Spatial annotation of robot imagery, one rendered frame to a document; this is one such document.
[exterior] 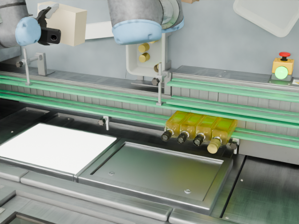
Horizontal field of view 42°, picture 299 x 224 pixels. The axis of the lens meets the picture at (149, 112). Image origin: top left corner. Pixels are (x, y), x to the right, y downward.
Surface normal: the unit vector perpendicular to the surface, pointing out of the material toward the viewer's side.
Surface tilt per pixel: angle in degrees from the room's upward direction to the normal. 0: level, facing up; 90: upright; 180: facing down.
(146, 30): 45
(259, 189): 90
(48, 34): 30
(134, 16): 25
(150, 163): 90
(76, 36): 90
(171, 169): 91
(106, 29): 0
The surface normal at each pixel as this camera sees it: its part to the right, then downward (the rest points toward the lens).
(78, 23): 0.91, 0.29
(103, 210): 0.00, -0.93
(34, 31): 0.90, -0.04
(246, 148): -0.40, 0.35
